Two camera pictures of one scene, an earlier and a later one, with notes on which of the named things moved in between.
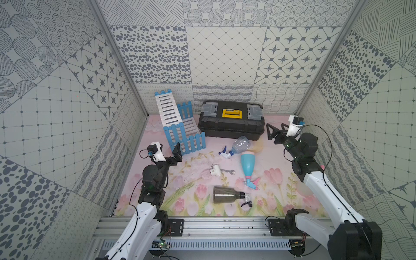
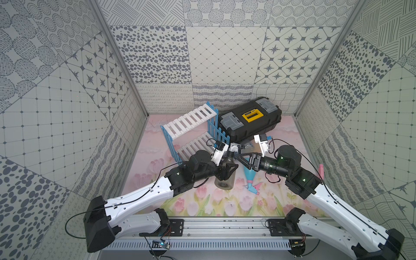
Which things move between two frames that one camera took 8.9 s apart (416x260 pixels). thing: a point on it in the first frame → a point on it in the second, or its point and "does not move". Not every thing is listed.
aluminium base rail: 224,233 does not move
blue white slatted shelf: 181,127 → 215,131
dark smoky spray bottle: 222,195 → 229,157
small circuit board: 157,244 does not move
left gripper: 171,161 → 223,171
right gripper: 280,135 → 254,160
